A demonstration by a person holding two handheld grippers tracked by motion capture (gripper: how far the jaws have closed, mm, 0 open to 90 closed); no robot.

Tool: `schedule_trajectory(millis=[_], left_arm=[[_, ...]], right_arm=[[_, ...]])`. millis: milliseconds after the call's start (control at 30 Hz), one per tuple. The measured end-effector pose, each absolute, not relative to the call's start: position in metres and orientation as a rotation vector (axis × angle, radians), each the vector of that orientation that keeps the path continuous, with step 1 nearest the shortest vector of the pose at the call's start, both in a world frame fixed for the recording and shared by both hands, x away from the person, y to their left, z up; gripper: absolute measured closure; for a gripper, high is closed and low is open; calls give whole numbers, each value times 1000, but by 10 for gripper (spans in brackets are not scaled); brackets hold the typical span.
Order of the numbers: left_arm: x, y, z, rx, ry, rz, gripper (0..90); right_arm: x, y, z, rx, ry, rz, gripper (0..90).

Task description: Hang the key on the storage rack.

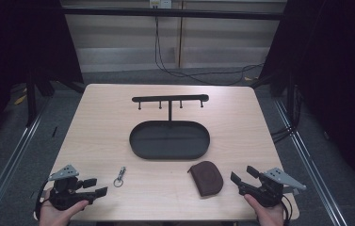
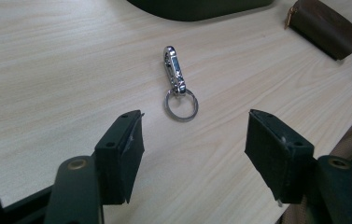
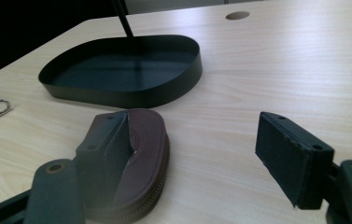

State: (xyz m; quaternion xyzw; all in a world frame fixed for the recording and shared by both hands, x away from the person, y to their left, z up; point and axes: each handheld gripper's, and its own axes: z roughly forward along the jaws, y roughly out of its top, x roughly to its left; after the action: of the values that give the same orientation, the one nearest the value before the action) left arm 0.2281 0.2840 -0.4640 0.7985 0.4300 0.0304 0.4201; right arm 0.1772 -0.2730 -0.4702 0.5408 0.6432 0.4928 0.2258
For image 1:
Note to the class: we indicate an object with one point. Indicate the white wall outlet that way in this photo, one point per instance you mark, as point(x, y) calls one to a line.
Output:
point(160, 3)

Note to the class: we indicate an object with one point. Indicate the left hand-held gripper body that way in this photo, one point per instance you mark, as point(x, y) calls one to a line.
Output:
point(68, 196)

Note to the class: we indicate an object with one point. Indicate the black horizontal frame bar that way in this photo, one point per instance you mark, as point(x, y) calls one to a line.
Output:
point(172, 13)

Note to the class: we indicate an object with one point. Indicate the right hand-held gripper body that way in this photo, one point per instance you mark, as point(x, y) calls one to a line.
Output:
point(267, 188)

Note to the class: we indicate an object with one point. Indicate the black hook rack with tray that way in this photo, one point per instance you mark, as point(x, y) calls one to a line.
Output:
point(169, 139)

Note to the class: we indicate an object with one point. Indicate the brown leather pouch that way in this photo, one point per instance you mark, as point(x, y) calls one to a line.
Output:
point(207, 179)

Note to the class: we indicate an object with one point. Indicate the yellow floor scrap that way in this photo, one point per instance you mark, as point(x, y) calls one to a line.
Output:
point(20, 100)

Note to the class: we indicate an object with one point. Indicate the metal floor rail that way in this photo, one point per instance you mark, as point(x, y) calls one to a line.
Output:
point(313, 169)
point(7, 169)

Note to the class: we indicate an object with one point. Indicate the black stand post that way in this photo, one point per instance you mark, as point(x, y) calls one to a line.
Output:
point(31, 100)

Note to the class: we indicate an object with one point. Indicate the small black floor strip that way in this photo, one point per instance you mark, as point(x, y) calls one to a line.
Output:
point(54, 132)

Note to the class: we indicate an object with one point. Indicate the person's right hand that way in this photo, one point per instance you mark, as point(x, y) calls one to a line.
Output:
point(267, 215)

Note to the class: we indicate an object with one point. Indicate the person's left hand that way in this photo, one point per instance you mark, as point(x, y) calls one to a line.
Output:
point(56, 216)

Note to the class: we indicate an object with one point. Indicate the black curtain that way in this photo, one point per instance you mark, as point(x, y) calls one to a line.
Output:
point(335, 78)
point(15, 44)

